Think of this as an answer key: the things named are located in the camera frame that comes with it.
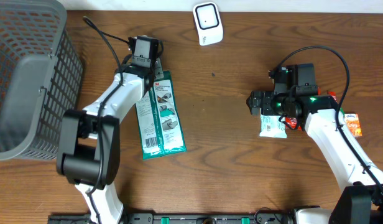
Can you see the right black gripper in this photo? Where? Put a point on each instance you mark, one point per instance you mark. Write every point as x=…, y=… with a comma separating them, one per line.
x=267, y=98

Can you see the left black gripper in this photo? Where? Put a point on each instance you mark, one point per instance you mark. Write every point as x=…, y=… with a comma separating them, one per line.
x=158, y=73

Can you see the pale green wipes pack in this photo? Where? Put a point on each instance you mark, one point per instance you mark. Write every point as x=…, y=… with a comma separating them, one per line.
x=271, y=127

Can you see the green 3M gloves package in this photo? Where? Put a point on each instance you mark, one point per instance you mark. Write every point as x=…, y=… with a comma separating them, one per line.
x=159, y=125

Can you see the small orange packet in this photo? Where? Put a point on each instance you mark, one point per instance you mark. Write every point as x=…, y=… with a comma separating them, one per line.
x=353, y=124

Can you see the red snack bag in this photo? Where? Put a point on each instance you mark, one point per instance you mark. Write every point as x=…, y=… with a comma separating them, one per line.
x=292, y=123

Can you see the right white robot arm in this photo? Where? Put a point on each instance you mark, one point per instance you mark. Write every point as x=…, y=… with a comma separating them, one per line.
x=359, y=179

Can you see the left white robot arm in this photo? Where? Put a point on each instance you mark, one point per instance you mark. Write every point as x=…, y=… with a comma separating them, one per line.
x=89, y=143

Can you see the white barcode scanner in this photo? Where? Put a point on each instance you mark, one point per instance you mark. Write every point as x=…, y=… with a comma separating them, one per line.
x=208, y=23

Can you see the grey plastic mesh basket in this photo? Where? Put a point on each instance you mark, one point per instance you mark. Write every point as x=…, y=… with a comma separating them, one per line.
x=40, y=78

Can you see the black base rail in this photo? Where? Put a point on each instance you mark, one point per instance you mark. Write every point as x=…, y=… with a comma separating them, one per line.
x=263, y=218

